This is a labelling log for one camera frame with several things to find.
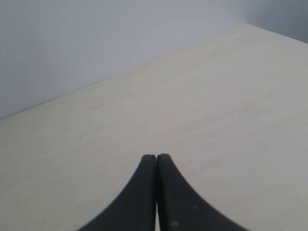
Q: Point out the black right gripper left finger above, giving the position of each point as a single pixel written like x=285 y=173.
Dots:
x=134 y=209

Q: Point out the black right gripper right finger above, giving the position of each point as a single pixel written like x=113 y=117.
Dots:
x=180 y=207

